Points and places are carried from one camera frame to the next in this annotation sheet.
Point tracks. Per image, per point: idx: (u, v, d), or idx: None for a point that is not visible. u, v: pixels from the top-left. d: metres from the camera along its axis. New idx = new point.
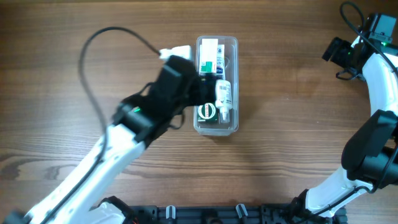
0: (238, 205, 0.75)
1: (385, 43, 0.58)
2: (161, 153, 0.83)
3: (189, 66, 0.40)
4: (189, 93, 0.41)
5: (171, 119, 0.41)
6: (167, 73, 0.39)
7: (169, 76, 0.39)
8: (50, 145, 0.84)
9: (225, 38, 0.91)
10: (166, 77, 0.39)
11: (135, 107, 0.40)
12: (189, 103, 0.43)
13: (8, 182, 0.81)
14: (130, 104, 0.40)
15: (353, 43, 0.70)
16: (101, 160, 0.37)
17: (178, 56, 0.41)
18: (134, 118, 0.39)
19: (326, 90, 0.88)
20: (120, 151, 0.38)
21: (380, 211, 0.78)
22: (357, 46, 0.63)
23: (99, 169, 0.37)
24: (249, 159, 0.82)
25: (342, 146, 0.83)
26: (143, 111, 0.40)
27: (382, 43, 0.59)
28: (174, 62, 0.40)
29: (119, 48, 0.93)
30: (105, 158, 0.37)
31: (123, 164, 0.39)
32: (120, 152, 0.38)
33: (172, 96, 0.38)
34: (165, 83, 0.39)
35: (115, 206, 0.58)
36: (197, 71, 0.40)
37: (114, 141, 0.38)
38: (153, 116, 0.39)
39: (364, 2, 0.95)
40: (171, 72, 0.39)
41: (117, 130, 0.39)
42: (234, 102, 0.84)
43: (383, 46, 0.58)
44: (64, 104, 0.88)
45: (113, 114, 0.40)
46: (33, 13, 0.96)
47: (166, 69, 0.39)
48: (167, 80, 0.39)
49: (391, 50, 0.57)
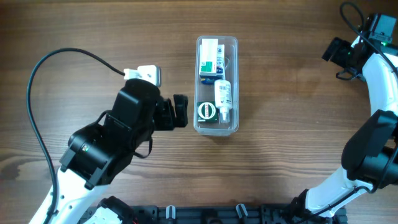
0: (238, 205, 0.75)
1: (385, 43, 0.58)
2: (161, 153, 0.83)
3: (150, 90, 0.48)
4: (145, 119, 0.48)
5: (130, 148, 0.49)
6: (127, 100, 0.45)
7: (128, 106, 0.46)
8: (50, 145, 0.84)
9: (226, 38, 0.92)
10: (125, 104, 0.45)
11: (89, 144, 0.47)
12: (145, 128, 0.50)
13: (7, 182, 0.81)
14: (85, 142, 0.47)
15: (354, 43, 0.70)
16: (55, 210, 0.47)
17: (135, 83, 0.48)
18: (89, 154, 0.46)
19: (326, 90, 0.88)
20: (71, 200, 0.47)
21: (380, 211, 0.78)
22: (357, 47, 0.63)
23: (56, 218, 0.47)
24: (249, 159, 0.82)
25: (342, 145, 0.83)
26: (101, 145, 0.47)
27: (382, 43, 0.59)
28: (133, 91, 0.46)
29: (119, 48, 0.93)
30: (59, 208, 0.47)
31: (80, 208, 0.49)
32: (71, 202, 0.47)
33: (132, 124, 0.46)
34: (125, 114, 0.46)
35: (111, 209, 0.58)
36: (155, 98, 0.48)
37: (64, 190, 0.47)
38: (112, 149, 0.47)
39: (363, 2, 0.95)
40: (130, 99, 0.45)
41: (68, 175, 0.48)
42: (234, 102, 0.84)
43: (383, 46, 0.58)
44: (64, 104, 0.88)
45: (66, 155, 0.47)
46: (33, 13, 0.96)
47: (126, 96, 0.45)
48: (127, 107, 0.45)
49: (391, 50, 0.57)
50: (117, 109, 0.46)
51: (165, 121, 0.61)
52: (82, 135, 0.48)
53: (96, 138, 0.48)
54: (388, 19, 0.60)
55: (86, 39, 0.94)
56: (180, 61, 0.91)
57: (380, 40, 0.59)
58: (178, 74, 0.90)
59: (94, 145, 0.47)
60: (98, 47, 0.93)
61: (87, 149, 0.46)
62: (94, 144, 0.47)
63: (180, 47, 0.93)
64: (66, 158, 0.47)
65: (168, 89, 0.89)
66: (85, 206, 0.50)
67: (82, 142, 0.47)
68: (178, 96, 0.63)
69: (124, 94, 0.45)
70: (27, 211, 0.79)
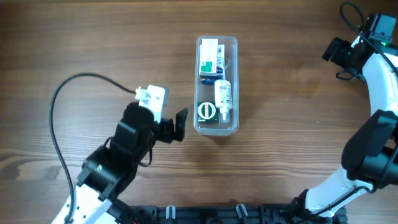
0: (238, 205, 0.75)
1: (385, 43, 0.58)
2: (161, 153, 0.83)
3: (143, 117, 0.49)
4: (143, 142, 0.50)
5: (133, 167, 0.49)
6: (126, 130, 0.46)
7: (127, 134, 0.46)
8: (50, 145, 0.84)
9: (225, 38, 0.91)
10: (125, 132, 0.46)
11: (101, 164, 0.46)
12: (143, 148, 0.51)
13: (8, 182, 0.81)
14: (96, 163, 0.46)
15: (354, 43, 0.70)
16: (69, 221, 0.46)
17: (130, 112, 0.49)
18: (100, 175, 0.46)
19: (326, 90, 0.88)
20: (86, 211, 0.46)
21: (380, 211, 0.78)
22: (359, 46, 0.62)
23: None
24: (249, 159, 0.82)
25: (342, 145, 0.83)
26: (109, 167, 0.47)
27: (382, 43, 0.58)
28: (129, 121, 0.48)
29: (119, 48, 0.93)
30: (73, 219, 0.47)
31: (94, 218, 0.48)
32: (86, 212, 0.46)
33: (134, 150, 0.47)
34: (126, 140, 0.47)
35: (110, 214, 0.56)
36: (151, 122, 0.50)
37: (79, 201, 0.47)
38: (119, 170, 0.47)
39: (363, 2, 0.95)
40: (128, 128, 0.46)
41: (83, 189, 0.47)
42: (234, 102, 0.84)
43: (383, 46, 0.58)
44: (64, 104, 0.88)
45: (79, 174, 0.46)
46: (33, 13, 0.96)
47: (124, 124, 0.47)
48: (126, 136, 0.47)
49: (391, 50, 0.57)
50: (117, 136, 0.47)
51: (165, 137, 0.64)
52: (92, 157, 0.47)
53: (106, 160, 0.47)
54: (388, 18, 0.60)
55: (86, 39, 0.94)
56: (180, 61, 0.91)
57: (379, 40, 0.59)
58: (178, 74, 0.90)
59: (104, 167, 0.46)
60: (98, 47, 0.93)
61: (101, 171, 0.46)
62: (107, 167, 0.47)
63: (180, 47, 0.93)
64: (79, 177, 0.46)
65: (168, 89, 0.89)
66: (95, 218, 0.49)
67: (94, 163, 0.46)
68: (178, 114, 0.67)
69: (123, 125, 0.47)
70: (27, 211, 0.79)
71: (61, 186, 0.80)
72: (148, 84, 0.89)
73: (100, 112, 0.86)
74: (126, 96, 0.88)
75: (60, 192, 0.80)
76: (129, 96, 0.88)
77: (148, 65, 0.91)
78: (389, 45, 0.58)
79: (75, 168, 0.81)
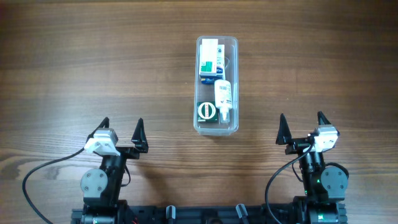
0: (238, 205, 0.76)
1: (324, 214, 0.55)
2: (161, 153, 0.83)
3: (102, 178, 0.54)
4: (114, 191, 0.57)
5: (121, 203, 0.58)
6: (92, 200, 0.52)
7: (95, 201, 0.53)
8: (50, 145, 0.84)
9: (225, 38, 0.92)
10: (94, 202, 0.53)
11: (95, 217, 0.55)
12: (118, 190, 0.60)
13: (8, 182, 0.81)
14: (91, 216, 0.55)
15: (321, 149, 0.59)
16: None
17: (88, 182, 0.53)
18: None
19: (326, 90, 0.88)
20: None
21: (380, 211, 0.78)
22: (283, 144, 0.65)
23: None
24: (249, 159, 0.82)
25: (344, 145, 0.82)
26: (102, 216, 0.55)
27: (321, 213, 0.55)
28: (91, 191, 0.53)
29: (119, 48, 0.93)
30: None
31: None
32: None
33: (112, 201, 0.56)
34: (99, 203, 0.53)
35: None
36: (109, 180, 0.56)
37: None
38: (111, 214, 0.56)
39: (360, 5, 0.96)
40: (94, 197, 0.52)
41: None
42: (234, 102, 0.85)
43: (322, 212, 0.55)
44: (64, 104, 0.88)
45: None
46: (34, 14, 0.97)
47: (87, 197, 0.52)
48: (96, 203, 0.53)
49: (333, 216, 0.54)
50: (89, 205, 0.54)
51: (131, 157, 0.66)
52: (87, 213, 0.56)
53: (98, 211, 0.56)
54: (343, 191, 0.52)
55: (86, 39, 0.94)
56: (180, 61, 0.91)
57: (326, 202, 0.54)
58: (178, 74, 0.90)
59: (99, 216, 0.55)
60: (98, 48, 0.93)
61: (96, 222, 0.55)
62: (99, 215, 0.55)
63: (180, 47, 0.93)
64: None
65: (168, 89, 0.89)
66: None
67: (89, 218, 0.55)
68: (137, 132, 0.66)
69: (89, 197, 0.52)
70: (27, 211, 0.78)
71: (61, 186, 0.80)
72: (147, 84, 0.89)
73: (100, 112, 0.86)
74: (126, 97, 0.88)
75: (60, 192, 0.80)
76: (129, 96, 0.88)
77: (148, 65, 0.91)
78: (324, 209, 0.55)
79: (75, 168, 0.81)
